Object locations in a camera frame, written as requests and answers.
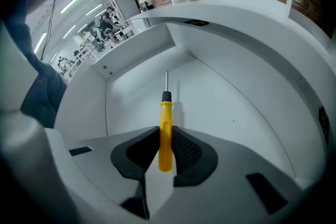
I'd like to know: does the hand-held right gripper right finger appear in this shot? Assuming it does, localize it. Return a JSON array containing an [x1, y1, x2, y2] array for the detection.
[[149, 125, 316, 224]]

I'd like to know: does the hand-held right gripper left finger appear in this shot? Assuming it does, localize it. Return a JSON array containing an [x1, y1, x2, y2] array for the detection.
[[65, 125, 161, 220]]

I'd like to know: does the yellow handled screwdriver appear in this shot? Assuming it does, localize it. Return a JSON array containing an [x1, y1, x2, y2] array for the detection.
[[158, 70, 174, 173]]

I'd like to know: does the white box tray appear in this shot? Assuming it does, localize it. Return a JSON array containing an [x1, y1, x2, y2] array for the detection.
[[54, 20, 329, 189]]

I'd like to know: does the row of ceiling light tubes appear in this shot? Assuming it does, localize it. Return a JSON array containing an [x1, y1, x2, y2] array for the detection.
[[33, 0, 108, 63]]

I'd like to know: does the person's right leg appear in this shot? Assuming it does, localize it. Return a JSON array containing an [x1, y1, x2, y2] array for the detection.
[[20, 59, 68, 130]]

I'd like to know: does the white desk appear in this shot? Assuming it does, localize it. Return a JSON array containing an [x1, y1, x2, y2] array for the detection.
[[125, 0, 336, 145]]

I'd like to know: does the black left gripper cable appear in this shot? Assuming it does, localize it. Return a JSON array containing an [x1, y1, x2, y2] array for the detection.
[[40, 0, 56, 61]]

